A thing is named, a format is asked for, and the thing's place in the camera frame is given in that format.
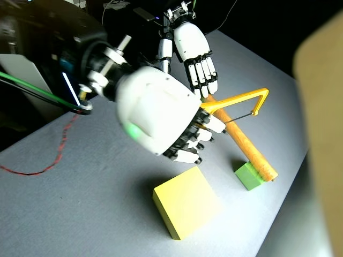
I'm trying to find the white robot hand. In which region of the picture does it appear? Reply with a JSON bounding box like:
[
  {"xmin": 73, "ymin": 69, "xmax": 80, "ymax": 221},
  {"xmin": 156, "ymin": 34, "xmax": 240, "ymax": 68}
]
[
  {"xmin": 115, "ymin": 65, "xmax": 227, "ymax": 164},
  {"xmin": 156, "ymin": 21, "xmax": 219, "ymax": 99}
]

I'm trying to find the yellow toy hacksaw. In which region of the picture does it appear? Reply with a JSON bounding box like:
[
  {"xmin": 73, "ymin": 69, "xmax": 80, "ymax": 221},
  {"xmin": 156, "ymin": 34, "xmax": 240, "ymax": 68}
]
[{"xmin": 199, "ymin": 87, "xmax": 270, "ymax": 134}]

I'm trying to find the round wooden rod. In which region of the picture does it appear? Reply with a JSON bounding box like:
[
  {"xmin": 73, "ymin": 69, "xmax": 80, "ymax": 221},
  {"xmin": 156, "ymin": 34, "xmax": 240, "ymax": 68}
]
[{"xmin": 203, "ymin": 95, "xmax": 279, "ymax": 183}]

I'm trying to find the black power adapter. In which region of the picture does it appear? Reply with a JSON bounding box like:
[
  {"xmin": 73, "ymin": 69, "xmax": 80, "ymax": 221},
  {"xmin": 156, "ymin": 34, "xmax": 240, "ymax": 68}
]
[{"xmin": 133, "ymin": 7, "xmax": 156, "ymax": 22}]

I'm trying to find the yellow square block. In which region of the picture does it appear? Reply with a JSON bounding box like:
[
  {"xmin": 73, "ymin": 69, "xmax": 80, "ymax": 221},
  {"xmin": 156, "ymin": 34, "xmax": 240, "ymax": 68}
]
[{"xmin": 152, "ymin": 165, "xmax": 219, "ymax": 241}]

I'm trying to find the grey table cloth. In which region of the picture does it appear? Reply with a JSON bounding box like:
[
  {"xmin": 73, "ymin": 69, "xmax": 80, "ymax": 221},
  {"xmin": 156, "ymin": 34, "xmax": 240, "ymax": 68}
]
[{"xmin": 0, "ymin": 29, "xmax": 333, "ymax": 257}]

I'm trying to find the green wooden block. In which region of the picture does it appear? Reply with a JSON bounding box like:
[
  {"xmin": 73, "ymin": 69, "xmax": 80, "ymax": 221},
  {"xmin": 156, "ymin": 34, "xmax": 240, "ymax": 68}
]
[{"xmin": 234, "ymin": 161, "xmax": 266, "ymax": 191}]

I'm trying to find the white cabinet with black trim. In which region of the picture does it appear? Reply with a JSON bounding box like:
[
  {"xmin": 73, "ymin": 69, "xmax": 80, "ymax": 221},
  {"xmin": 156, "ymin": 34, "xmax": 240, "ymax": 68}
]
[{"xmin": 0, "ymin": 53, "xmax": 54, "ymax": 121}]

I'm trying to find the tan blurred board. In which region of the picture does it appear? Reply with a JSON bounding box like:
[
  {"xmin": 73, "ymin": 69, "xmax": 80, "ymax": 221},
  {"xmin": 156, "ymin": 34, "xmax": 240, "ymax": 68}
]
[{"xmin": 293, "ymin": 10, "xmax": 343, "ymax": 257}]

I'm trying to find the white cable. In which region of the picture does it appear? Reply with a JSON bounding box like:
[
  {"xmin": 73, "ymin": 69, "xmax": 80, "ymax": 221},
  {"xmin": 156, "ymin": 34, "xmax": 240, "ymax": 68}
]
[{"xmin": 101, "ymin": 0, "xmax": 120, "ymax": 19}]

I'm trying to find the red and black twisted cable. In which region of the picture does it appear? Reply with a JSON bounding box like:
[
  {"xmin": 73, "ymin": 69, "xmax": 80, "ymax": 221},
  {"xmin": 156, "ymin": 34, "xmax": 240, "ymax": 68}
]
[{"xmin": 0, "ymin": 114, "xmax": 81, "ymax": 176}]

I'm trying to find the green cable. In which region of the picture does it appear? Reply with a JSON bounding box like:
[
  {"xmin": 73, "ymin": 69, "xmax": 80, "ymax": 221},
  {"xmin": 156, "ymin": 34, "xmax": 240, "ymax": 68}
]
[{"xmin": 0, "ymin": 71, "xmax": 83, "ymax": 111}]

